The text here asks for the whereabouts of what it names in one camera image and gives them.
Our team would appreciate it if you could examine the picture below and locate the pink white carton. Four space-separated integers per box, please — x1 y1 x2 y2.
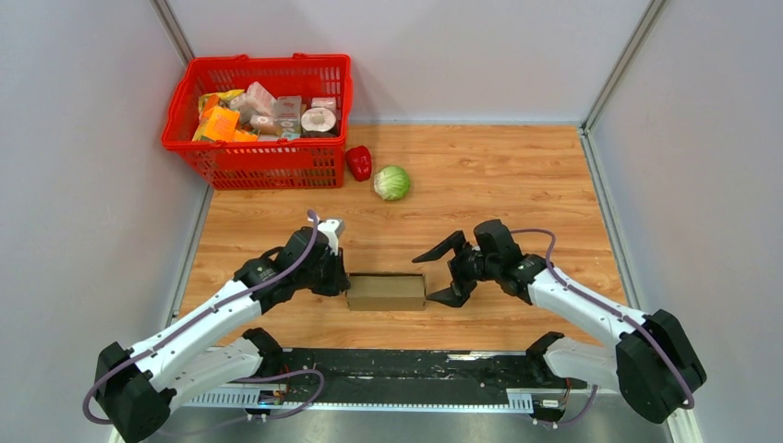
230 81 276 122

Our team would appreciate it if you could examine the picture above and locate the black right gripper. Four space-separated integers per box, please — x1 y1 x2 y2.
412 232 499 308

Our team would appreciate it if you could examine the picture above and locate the yellow snack packet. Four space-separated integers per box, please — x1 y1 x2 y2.
198 89 245 113

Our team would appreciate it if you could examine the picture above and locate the green cabbage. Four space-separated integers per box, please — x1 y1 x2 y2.
373 165 411 201

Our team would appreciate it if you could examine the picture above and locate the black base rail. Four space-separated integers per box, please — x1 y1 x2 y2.
137 347 686 423

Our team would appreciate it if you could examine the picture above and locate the beige small box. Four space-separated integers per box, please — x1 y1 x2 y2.
273 95 303 138

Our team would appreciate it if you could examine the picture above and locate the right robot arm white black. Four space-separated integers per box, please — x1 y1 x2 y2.
415 219 707 424

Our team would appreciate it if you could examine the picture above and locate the red bell pepper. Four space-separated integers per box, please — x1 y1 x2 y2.
344 145 373 182

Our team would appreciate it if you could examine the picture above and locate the white tape roll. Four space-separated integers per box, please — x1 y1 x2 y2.
300 107 338 138

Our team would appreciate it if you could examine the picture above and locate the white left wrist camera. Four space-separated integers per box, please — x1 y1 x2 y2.
318 218 345 256

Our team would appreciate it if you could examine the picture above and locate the brown cardboard box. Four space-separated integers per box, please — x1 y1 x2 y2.
346 273 426 312

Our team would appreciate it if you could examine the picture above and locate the orange snack box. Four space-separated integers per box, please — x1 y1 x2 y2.
191 105 240 142

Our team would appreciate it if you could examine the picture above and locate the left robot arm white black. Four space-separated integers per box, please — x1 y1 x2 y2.
82 215 350 442

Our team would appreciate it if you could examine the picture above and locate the red plastic shopping basket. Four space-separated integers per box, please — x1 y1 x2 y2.
162 53 353 190

